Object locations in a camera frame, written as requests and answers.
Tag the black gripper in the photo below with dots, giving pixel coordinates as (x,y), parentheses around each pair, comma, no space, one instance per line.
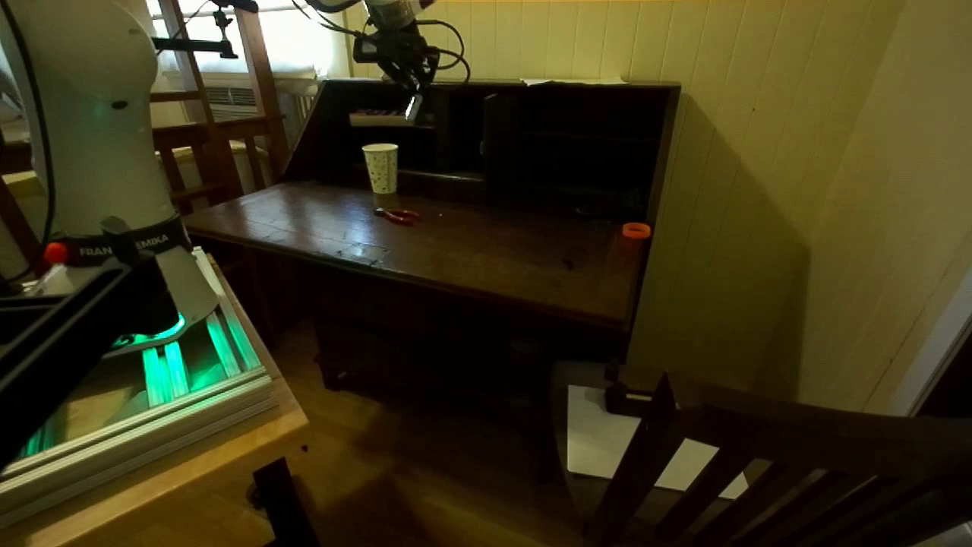
(401,51)

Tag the black marker with grey label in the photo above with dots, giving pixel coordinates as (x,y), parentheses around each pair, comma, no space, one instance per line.
(415,108)

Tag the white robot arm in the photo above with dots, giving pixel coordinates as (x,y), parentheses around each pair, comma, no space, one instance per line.
(93,124)

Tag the white paper coffee cup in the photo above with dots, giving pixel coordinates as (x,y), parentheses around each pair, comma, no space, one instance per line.
(381,168)

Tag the white window air conditioner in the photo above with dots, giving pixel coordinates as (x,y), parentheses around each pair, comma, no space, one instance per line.
(231,99)

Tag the dark wooden writing desk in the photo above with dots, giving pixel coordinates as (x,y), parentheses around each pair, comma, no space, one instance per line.
(455,244)

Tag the brown wooden chair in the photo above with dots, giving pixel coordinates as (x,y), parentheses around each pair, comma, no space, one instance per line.
(208,154)

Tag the orange round cap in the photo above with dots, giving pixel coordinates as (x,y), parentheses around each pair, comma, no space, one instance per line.
(634,233)

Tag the red emergency stop button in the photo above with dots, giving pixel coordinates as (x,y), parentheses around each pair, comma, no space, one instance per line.
(55,255)

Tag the white paper sheet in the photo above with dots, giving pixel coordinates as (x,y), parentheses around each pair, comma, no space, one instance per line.
(608,436)

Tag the light wooden robot table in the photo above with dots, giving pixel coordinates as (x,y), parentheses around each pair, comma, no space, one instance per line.
(184,474)

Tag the dark wooden slatted chair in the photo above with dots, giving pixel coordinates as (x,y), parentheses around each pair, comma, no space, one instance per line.
(807,457)

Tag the black camera tripod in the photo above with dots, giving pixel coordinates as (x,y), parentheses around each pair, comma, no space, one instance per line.
(197,44)

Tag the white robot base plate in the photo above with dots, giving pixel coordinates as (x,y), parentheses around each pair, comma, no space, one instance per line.
(152,407)

